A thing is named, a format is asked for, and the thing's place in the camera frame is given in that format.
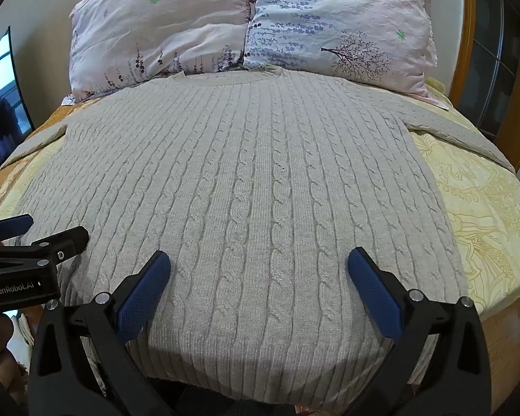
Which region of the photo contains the pink floral pillow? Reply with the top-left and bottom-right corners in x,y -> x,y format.
68,0 -> 254,101

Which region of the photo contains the lavender tree print pillow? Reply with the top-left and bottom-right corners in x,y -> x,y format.
243,0 -> 451,111

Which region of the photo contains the glass-door wooden cabinet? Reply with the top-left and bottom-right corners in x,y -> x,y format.
472,0 -> 520,174

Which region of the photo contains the beige cable-knit sweater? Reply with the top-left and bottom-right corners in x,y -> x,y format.
0,67 -> 516,405

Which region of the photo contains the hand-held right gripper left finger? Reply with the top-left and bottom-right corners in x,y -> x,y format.
28,250 -> 174,416

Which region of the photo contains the yellow patterned bedsheet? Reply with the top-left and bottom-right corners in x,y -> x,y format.
0,76 -> 520,356

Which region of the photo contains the dark window pane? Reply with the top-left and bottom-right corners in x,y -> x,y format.
0,26 -> 35,170

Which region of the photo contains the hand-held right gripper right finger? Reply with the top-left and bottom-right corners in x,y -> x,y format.
347,247 -> 492,416

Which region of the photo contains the person's left hand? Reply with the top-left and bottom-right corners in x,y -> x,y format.
0,314 -> 29,399

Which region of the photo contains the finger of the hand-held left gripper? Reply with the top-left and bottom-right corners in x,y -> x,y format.
0,216 -> 34,244
0,226 -> 90,268

